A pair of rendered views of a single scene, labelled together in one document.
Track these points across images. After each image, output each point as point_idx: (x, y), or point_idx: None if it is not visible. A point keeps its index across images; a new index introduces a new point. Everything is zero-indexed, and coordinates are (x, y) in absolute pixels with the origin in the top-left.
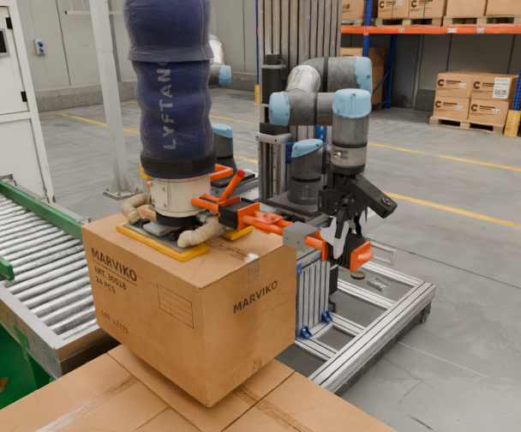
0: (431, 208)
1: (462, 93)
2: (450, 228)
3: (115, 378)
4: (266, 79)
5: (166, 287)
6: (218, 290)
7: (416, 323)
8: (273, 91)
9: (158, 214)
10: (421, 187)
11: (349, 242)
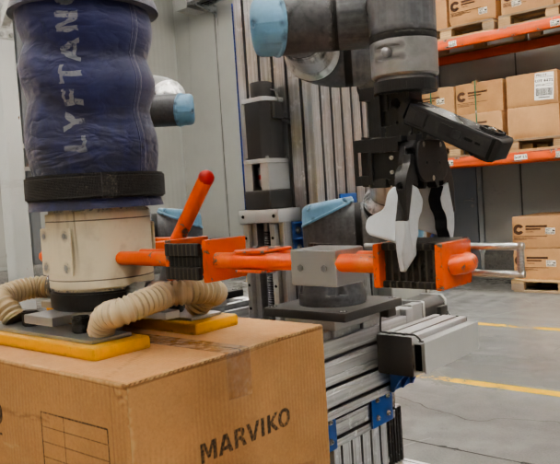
0: (542, 397)
1: (552, 242)
2: None
3: None
4: (253, 119)
5: (58, 412)
6: (164, 399)
7: None
8: (265, 136)
9: (55, 294)
10: (519, 369)
11: (426, 240)
